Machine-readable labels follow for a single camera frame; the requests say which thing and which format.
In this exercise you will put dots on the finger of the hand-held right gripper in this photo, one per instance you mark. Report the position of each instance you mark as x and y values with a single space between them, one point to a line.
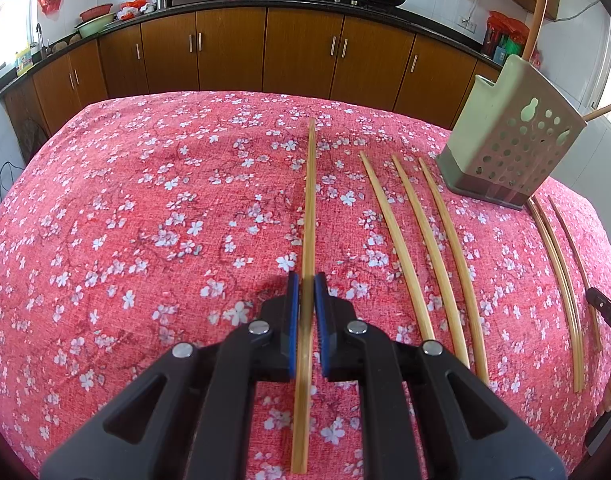
608 310

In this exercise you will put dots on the brown wooden base cabinets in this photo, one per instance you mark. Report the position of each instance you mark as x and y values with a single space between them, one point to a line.
225 55

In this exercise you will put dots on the bamboo chopstick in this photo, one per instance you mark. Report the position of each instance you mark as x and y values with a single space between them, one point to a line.
567 275
403 255
605 110
538 10
463 270
575 250
309 210
438 260
559 280

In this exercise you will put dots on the grey perforated chopstick holder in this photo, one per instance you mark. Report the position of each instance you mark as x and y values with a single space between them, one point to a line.
485 125

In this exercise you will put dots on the black kitchen countertop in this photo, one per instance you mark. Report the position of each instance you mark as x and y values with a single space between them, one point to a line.
210 5

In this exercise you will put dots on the green basin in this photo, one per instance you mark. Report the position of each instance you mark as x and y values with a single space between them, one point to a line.
96 26

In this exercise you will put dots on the red floral tablecloth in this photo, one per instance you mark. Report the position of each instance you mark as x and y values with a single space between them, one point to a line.
160 210

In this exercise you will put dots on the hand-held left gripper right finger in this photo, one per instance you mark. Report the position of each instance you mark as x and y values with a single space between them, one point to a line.
321 320

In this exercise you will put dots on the white wall socket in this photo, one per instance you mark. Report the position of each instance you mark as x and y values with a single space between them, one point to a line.
468 24

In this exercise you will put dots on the metal faucet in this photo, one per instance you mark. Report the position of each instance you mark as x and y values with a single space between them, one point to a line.
40 40

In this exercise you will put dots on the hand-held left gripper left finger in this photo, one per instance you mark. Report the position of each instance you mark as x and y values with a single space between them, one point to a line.
293 320

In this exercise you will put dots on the red basin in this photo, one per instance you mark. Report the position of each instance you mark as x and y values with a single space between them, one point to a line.
95 11

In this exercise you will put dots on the red bag with packets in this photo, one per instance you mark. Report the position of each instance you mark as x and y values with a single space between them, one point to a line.
505 35

